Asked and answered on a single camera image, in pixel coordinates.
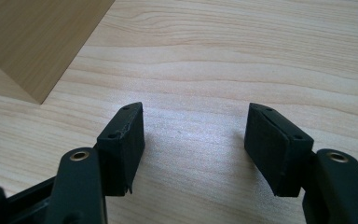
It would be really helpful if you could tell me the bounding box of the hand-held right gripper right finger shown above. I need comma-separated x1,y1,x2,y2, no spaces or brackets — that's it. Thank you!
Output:
243,102,315,198

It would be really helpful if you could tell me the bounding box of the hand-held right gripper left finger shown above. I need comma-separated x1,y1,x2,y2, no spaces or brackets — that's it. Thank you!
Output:
96,102,146,197

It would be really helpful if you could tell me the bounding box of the wooden tea box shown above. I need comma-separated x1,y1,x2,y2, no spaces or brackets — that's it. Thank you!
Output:
0,0,117,105

